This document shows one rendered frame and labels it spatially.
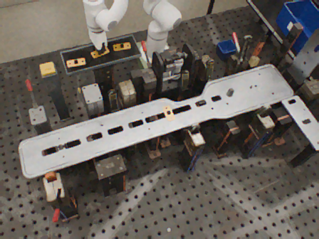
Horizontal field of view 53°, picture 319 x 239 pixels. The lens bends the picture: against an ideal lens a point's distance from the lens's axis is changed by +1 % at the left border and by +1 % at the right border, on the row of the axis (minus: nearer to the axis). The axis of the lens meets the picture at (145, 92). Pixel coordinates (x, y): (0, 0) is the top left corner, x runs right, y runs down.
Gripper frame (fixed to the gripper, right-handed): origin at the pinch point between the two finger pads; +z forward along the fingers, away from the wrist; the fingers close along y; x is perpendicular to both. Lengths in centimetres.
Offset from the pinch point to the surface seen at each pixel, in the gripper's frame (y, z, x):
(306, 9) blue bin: 24, 9, 120
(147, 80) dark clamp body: 20.4, 10.9, 15.0
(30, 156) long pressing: 26, 18, -49
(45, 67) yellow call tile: -4.4, 2.4, -26.2
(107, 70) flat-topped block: 4.9, 11.6, 0.9
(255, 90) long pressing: 49, 19, 63
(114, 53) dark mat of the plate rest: 3.8, 2.6, 5.5
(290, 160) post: 84, 48, 70
